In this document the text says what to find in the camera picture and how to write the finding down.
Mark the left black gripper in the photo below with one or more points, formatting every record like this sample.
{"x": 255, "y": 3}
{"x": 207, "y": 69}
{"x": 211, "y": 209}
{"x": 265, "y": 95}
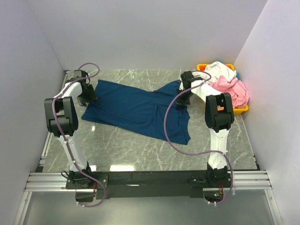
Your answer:
{"x": 92, "y": 97}

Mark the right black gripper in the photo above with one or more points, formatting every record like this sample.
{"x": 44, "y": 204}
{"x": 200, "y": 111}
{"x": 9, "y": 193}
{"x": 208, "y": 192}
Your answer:
{"x": 181, "y": 104}

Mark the dark blue t shirt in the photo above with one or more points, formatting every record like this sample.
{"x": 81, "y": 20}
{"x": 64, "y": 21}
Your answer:
{"x": 149, "y": 113}

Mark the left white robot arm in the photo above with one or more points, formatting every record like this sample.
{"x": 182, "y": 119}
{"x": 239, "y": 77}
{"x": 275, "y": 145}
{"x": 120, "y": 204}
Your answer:
{"x": 61, "y": 117}

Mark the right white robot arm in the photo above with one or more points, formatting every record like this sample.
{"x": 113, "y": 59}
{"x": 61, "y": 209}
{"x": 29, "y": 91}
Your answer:
{"x": 218, "y": 115}

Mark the white t shirt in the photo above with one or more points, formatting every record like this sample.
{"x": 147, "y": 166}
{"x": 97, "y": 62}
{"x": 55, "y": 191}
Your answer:
{"x": 215, "y": 69}

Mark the pink t shirt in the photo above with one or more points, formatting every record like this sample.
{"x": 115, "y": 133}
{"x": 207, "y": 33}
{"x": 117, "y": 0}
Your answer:
{"x": 236, "y": 88}

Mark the yellow plastic bin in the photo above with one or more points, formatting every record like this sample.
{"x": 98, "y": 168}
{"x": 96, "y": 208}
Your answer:
{"x": 240, "y": 110}

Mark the black base beam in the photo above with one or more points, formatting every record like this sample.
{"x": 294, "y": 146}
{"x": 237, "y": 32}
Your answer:
{"x": 149, "y": 184}

